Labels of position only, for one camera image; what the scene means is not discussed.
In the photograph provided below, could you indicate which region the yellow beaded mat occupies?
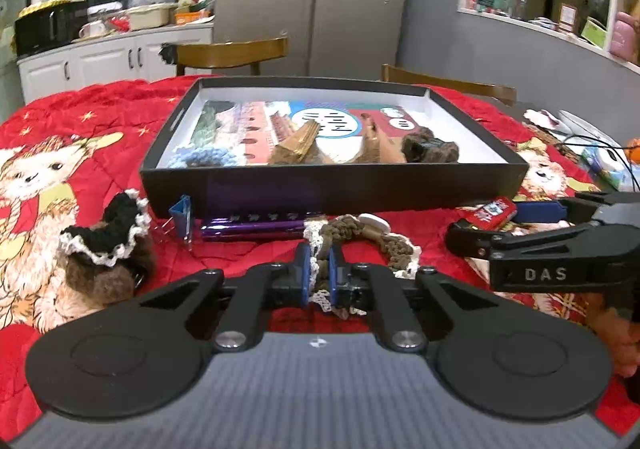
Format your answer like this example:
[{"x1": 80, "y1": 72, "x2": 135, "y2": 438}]
[{"x1": 20, "y1": 0, "x2": 71, "y2": 17}]

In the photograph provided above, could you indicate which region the orange snack packet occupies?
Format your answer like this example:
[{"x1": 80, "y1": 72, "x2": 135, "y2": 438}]
[{"x1": 174, "y1": 9, "x2": 215, "y2": 25}]

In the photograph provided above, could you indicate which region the white kitchen cabinet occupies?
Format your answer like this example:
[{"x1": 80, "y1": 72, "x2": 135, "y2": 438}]
[{"x1": 16, "y1": 23, "x2": 215, "y2": 105}]

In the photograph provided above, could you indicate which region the silver refrigerator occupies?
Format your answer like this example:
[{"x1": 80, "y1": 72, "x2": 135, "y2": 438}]
[{"x1": 212, "y1": 0, "x2": 415, "y2": 80}]

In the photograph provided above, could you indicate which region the brown lace scrunchie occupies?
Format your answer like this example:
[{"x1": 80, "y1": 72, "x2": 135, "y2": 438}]
[{"x1": 301, "y1": 212, "x2": 427, "y2": 317}]

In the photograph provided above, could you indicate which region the wooden chair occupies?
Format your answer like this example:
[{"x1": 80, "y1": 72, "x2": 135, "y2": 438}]
[
  {"x1": 159, "y1": 36, "x2": 290, "y2": 77},
  {"x1": 381, "y1": 63, "x2": 518, "y2": 106}
]

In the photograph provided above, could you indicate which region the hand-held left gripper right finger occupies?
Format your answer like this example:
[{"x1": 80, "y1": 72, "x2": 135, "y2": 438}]
[{"x1": 327, "y1": 245, "x2": 506, "y2": 352}]

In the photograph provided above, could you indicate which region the person's right hand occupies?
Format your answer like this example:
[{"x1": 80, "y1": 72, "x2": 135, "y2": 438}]
[{"x1": 591, "y1": 293, "x2": 640, "y2": 377}]

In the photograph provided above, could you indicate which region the red bear printed blanket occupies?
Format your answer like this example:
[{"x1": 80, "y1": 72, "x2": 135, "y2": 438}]
[{"x1": 0, "y1": 74, "x2": 640, "y2": 440}]

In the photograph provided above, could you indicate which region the blue white lace scrunchie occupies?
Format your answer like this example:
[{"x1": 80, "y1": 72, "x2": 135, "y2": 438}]
[{"x1": 169, "y1": 145, "x2": 242, "y2": 168}]

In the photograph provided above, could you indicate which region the pink white cloth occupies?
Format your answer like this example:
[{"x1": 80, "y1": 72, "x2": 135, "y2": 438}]
[{"x1": 522, "y1": 108, "x2": 563, "y2": 129}]

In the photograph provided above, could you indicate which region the black white lace scrunchie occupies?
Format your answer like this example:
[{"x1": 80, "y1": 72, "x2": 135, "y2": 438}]
[{"x1": 56, "y1": 188, "x2": 152, "y2": 272}]

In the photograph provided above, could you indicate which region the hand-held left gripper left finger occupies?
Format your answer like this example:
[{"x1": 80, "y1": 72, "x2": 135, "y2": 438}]
[{"x1": 132, "y1": 243, "x2": 311, "y2": 352}]

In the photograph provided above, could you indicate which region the black microwave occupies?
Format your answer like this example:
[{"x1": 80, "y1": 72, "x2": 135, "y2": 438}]
[{"x1": 14, "y1": 0, "x2": 91, "y2": 57}]

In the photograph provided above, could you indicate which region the black cardboard box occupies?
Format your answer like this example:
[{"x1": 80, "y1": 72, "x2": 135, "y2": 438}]
[{"x1": 139, "y1": 76, "x2": 531, "y2": 219}]

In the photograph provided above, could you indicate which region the purple foil packet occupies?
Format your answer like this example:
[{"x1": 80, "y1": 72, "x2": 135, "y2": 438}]
[{"x1": 199, "y1": 212, "x2": 328, "y2": 242}]

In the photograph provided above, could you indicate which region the colourful textbook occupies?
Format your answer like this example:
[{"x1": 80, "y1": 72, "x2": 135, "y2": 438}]
[{"x1": 192, "y1": 99, "x2": 426, "y2": 165}]

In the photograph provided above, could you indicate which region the pink bag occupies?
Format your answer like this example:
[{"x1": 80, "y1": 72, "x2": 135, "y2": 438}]
[{"x1": 612, "y1": 12, "x2": 640, "y2": 55}]

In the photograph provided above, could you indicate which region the black cable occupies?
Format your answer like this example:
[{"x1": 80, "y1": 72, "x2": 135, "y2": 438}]
[{"x1": 560, "y1": 134, "x2": 640, "y2": 190}]

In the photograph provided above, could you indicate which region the beige basin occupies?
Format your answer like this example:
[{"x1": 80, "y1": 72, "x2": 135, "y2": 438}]
[{"x1": 126, "y1": 4, "x2": 173, "y2": 29}]

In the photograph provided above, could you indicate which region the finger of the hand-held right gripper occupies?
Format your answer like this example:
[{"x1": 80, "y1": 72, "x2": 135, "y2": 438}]
[
  {"x1": 445, "y1": 222, "x2": 608, "y2": 261},
  {"x1": 515, "y1": 193, "x2": 608, "y2": 226}
]

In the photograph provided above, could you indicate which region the tissue packet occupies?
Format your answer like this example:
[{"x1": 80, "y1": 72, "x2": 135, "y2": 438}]
[{"x1": 582, "y1": 144, "x2": 626, "y2": 180}]

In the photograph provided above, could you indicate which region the blue binder clip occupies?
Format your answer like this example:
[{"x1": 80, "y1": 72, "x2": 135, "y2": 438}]
[{"x1": 167, "y1": 195, "x2": 195, "y2": 251}]

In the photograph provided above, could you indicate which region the green card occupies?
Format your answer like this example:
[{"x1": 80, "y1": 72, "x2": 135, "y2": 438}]
[{"x1": 581, "y1": 18, "x2": 608, "y2": 47}]

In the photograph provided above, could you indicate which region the brown furry scrunchie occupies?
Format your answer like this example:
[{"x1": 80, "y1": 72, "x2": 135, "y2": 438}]
[{"x1": 62, "y1": 231, "x2": 157, "y2": 322}]

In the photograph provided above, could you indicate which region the dark brown knitted scrunchie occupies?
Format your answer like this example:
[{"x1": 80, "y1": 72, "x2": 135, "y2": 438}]
[{"x1": 401, "y1": 126, "x2": 460, "y2": 165}]

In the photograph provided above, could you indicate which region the red snack packet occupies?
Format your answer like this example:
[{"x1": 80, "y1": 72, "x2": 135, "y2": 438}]
[{"x1": 461, "y1": 196, "x2": 519, "y2": 231}]

